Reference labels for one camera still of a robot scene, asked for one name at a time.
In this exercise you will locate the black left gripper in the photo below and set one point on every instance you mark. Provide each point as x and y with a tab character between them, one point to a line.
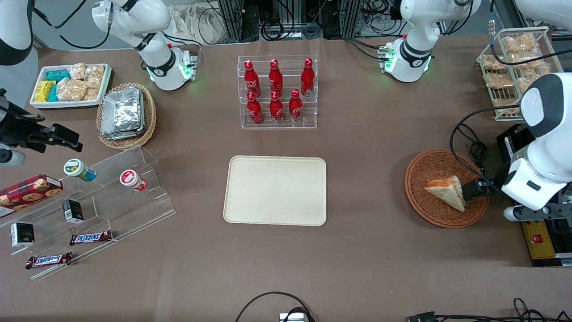
490	184

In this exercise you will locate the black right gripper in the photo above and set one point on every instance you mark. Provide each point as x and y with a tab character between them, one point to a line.
17	129

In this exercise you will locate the triangle sandwich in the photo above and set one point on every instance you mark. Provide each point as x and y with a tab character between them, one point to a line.
447	193

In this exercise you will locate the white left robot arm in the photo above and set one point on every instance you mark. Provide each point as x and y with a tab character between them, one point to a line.
549	147

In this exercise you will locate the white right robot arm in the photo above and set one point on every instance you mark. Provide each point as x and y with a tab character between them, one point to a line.
134	18

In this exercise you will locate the round brown wicker basket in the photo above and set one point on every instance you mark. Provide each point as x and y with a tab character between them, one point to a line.
429	214

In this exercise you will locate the oval tan wicker basket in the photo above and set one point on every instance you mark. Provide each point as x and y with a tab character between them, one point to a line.
149	116

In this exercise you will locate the beige plastic tray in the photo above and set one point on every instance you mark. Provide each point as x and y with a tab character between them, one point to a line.
275	190

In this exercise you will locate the green lid cup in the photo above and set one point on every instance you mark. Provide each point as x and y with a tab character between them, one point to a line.
78	169

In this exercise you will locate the white plastic bin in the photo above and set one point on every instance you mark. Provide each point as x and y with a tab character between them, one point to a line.
40	104

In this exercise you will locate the teal snack pack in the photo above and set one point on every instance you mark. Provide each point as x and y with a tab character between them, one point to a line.
58	75
54	93

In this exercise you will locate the clear bag of puffed snacks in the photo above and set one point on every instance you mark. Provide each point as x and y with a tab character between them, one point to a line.
94	76
92	94
525	84
499	81
71	90
507	106
519	44
494	62
77	71
529	65

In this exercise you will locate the yellow snack pack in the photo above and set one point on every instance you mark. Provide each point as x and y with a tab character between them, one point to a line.
44	91

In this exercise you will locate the silver foil packet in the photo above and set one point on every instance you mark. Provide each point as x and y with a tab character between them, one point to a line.
123	136
121	109

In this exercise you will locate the yellow control box red button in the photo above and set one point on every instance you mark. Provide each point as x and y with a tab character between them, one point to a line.
514	145

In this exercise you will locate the red cookie box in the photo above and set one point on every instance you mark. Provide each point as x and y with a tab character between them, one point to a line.
31	192

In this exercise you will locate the small black box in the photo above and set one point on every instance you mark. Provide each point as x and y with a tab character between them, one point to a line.
73	211
22	234

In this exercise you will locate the red lid cup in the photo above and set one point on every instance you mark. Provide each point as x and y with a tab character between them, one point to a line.
131	179

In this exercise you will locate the clear acrylic stepped shelf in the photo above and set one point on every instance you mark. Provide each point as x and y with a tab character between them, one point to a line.
111	210

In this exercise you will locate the yellow emergency stop box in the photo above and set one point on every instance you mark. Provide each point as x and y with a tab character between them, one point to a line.
538	248

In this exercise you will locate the Snickers chocolate bar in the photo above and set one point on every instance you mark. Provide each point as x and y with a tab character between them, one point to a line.
90	238
49	260

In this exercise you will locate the white cloth bag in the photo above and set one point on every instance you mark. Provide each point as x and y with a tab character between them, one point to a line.
196	22

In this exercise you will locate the red cola bottle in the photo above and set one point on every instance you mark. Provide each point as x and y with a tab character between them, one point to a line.
307	78
254	112
251	80
276	109
275	78
295	107

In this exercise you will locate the clear acrylic bottle rack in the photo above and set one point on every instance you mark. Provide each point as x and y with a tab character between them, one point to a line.
286	125

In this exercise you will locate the aluminium frame rail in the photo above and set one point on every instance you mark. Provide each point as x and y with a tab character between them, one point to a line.
563	241

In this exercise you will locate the aluminium frame post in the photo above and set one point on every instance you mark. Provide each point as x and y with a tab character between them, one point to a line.
351	18
230	20

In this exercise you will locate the small silver camera device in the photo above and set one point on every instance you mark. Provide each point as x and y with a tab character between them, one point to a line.
291	317

